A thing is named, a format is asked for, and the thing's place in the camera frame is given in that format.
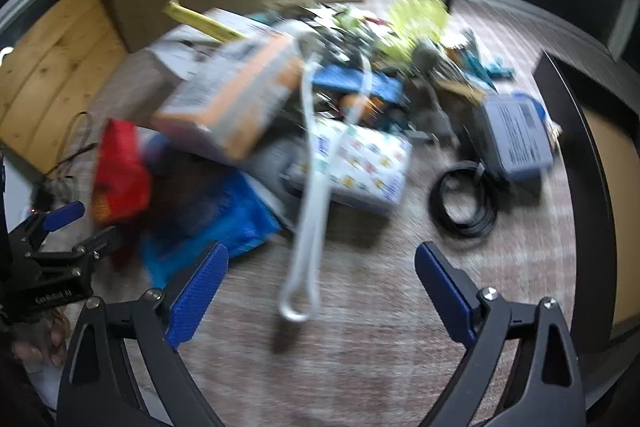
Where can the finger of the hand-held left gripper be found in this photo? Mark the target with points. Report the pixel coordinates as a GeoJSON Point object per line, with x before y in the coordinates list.
{"type": "Point", "coordinates": [95, 244]}
{"type": "Point", "coordinates": [62, 215]}

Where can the blue round case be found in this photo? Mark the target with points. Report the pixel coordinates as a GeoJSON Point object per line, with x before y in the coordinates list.
{"type": "Point", "coordinates": [537, 107]}

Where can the blue phone stand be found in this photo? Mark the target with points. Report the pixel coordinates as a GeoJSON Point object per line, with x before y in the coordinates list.
{"type": "Point", "coordinates": [345, 79]}

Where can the plaid cloth desktop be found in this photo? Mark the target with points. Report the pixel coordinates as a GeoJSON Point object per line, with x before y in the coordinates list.
{"type": "Point", "coordinates": [350, 357]}

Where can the grey fuzzy ball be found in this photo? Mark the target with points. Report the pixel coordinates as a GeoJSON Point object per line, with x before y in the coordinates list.
{"type": "Point", "coordinates": [426, 56]}

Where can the black storage box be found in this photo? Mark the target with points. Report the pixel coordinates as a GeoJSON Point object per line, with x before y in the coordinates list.
{"type": "Point", "coordinates": [567, 122]}

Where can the teal clothes peg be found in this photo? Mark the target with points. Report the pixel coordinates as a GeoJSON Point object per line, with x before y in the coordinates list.
{"type": "Point", "coordinates": [490, 67]}

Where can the grey sachet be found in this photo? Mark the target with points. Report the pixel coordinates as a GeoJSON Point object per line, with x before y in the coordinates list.
{"type": "Point", "coordinates": [520, 137]}

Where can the orange cardboard box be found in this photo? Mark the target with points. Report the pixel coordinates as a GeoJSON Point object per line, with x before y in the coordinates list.
{"type": "Point", "coordinates": [235, 97]}

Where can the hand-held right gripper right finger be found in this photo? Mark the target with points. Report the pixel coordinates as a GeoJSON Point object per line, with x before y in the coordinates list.
{"type": "Point", "coordinates": [445, 292]}

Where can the person's left hand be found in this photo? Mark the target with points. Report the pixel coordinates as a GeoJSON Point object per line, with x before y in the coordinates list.
{"type": "Point", "coordinates": [40, 347]}

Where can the red foil packet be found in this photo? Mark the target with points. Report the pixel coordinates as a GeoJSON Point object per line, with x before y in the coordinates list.
{"type": "Point", "coordinates": [120, 172]}

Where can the patterned white tissue pack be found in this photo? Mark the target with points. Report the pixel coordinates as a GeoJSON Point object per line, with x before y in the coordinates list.
{"type": "Point", "coordinates": [365, 162]}

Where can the blue snack packet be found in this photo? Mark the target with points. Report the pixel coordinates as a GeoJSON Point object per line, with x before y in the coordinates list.
{"type": "Point", "coordinates": [235, 217]}

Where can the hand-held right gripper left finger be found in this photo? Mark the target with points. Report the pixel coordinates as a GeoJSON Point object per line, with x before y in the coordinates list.
{"type": "Point", "coordinates": [197, 294]}

